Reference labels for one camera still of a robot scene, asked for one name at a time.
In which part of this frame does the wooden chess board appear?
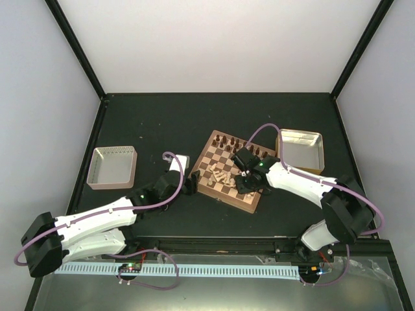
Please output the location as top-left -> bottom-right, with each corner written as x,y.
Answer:
191,130 -> 261,214

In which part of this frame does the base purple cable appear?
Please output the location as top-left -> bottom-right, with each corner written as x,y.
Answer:
298,242 -> 351,288
110,248 -> 182,289

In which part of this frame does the pile of light chess pieces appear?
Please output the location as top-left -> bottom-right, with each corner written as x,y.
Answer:
207,163 -> 236,188

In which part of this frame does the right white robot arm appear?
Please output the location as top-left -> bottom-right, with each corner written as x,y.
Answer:
231,147 -> 375,261

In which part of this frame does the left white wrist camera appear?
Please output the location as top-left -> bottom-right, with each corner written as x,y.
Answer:
163,154 -> 190,172

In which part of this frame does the light blue slotted cable duct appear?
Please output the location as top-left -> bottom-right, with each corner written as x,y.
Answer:
55,262 -> 300,281

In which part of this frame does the pink plastic tray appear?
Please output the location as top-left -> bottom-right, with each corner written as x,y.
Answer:
87,146 -> 137,190

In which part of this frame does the row of dark chess pieces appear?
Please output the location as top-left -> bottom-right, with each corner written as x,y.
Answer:
208,133 -> 275,159

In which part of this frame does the silver metal tin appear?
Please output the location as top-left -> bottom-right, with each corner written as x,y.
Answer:
276,129 -> 325,175

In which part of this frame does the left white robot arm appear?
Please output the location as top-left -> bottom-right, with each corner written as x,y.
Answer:
21,170 -> 200,278

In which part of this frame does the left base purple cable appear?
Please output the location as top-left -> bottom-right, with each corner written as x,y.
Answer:
110,248 -> 182,289

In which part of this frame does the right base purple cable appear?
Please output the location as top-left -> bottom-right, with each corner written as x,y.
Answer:
298,242 -> 351,288

